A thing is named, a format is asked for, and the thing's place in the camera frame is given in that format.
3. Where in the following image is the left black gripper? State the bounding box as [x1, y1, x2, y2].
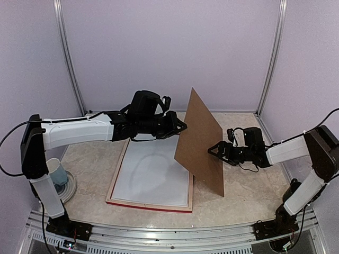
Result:
[139, 111, 189, 140]

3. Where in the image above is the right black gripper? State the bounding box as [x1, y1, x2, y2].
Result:
[207, 141, 254, 166]

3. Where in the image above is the brown backing board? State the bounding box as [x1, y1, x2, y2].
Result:
[174, 89, 225, 197]

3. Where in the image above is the white photo paper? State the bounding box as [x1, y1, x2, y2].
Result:
[111, 136, 190, 206]

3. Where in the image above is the wooden red photo frame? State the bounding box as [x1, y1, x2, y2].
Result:
[105, 137, 194, 214]

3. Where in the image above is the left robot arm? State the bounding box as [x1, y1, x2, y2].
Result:
[20, 90, 187, 239]

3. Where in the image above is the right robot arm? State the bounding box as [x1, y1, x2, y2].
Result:
[208, 124, 338, 239]

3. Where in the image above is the light blue cup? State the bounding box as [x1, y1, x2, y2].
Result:
[46, 158, 68, 186]

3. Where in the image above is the white round plate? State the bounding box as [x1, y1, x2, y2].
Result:
[54, 171, 77, 204]

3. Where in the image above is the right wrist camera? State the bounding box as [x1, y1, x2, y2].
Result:
[227, 128, 238, 147]

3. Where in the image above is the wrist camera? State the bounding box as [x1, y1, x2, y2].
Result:
[227, 128, 238, 147]
[162, 96, 172, 112]

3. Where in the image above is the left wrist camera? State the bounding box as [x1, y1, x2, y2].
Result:
[162, 96, 172, 112]

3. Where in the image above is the aluminium front rail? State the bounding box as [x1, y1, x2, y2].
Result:
[18, 210, 328, 253]

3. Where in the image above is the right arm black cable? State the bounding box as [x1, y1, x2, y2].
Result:
[315, 107, 339, 130]

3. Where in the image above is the right aluminium post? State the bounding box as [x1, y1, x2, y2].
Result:
[256, 0, 288, 118]

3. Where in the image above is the aluminium post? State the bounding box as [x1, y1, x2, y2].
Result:
[53, 0, 86, 115]
[256, 0, 288, 118]

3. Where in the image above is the left aluminium post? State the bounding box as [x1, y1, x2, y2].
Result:
[53, 0, 86, 115]

